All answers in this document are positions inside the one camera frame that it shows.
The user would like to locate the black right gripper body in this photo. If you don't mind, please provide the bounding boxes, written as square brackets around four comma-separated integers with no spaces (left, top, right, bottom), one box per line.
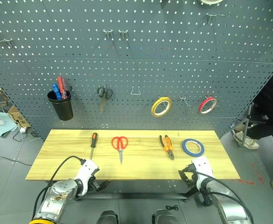
[182,163,198,185]

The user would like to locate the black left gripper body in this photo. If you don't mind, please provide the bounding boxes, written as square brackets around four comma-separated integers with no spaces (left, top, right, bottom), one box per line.
[86,175,102,192]

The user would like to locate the blue tape roll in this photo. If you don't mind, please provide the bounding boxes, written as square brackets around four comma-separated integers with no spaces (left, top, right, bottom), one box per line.
[182,138,205,156]

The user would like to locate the dark rounded shape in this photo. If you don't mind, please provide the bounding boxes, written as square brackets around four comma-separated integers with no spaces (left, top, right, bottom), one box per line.
[152,209,179,224]
[96,210,119,224]

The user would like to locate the red tape roll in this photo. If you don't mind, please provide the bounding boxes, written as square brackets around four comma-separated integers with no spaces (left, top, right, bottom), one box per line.
[198,97,218,114]

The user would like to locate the yellow tape roll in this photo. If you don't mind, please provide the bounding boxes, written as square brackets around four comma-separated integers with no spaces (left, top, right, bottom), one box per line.
[151,96,173,118]

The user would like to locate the small metal peg hook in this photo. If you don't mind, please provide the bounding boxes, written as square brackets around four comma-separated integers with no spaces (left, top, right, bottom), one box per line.
[179,95,191,107]

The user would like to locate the black metal chair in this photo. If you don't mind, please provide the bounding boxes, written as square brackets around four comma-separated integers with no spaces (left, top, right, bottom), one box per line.
[241,103,273,164]

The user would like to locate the black cup holder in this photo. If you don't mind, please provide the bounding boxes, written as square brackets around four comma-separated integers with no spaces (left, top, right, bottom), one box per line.
[47,89,74,121]

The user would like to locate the person in black clothes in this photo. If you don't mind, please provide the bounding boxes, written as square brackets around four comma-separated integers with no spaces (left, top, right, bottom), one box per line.
[231,56,273,150]

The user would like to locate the brown cardboard box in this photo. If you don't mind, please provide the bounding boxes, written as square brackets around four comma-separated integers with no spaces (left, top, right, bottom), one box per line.
[7,105,32,129]

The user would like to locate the grey perforated pegboard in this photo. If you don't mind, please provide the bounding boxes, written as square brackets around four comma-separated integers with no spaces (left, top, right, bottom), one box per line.
[0,0,273,141]

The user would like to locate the long metal peg hook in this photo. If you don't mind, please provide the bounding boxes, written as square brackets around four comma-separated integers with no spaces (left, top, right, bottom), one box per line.
[205,13,226,24]
[0,38,14,49]

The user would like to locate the white tape roll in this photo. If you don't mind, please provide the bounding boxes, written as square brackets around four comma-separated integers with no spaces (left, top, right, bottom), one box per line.
[199,0,224,5]

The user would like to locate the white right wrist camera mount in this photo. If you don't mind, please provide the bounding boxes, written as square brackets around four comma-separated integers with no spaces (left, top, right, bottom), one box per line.
[191,155,214,191]

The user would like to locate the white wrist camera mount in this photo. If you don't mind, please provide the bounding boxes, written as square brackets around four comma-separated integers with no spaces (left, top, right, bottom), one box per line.
[191,155,214,191]
[74,159,100,196]

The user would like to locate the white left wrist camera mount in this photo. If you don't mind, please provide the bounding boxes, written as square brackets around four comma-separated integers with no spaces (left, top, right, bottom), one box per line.
[74,159,100,196]

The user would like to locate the orange black handled pliers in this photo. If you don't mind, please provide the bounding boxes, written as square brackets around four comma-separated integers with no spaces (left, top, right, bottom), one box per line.
[159,134,175,161]

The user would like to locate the red handled scissors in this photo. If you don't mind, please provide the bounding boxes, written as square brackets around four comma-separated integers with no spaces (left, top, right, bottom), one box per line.
[111,136,129,165]

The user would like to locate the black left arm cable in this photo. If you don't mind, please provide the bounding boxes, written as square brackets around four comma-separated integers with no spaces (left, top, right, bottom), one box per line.
[32,155,87,221]

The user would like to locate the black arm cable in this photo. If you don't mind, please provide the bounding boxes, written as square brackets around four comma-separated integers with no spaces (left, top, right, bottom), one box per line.
[182,169,255,224]
[32,155,87,221]

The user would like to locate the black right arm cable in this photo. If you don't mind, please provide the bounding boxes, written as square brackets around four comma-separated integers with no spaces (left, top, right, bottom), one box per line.
[182,169,255,224]

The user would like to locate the orange black handled screwdriver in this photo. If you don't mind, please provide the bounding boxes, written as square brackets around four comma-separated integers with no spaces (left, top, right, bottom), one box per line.
[90,132,99,161]

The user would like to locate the black handled scissors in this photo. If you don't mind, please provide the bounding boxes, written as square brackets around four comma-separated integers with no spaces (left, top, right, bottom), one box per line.
[97,85,114,113]

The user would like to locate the black floor cable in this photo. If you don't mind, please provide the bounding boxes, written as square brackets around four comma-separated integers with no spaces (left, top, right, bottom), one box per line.
[0,97,42,167]

